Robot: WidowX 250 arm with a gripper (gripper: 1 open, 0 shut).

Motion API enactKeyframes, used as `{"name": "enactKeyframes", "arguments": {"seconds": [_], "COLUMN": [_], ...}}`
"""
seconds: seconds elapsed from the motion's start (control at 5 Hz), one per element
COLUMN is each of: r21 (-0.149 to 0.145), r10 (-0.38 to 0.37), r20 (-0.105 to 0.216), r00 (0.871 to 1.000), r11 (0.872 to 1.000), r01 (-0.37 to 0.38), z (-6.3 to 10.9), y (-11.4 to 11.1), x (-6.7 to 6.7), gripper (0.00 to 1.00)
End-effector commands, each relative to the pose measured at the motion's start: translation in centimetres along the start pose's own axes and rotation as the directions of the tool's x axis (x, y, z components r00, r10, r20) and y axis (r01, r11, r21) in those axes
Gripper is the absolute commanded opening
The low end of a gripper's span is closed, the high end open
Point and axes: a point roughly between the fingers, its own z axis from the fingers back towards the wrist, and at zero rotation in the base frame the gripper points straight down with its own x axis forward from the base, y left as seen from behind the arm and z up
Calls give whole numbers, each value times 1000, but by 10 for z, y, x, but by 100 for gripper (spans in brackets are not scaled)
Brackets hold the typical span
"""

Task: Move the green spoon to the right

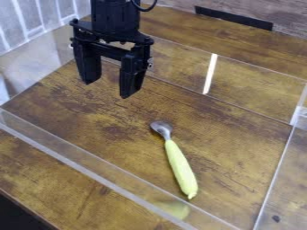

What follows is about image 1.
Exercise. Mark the green handled metal spoon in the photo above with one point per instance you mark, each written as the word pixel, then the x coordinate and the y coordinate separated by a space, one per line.
pixel 180 167

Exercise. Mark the black strip on table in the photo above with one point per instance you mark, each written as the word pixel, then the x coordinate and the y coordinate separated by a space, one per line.
pixel 260 24

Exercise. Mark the clear acrylic enclosure walls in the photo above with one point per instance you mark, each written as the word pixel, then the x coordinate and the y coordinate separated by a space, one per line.
pixel 229 110

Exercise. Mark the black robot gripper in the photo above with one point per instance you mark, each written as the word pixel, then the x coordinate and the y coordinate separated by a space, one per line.
pixel 115 23

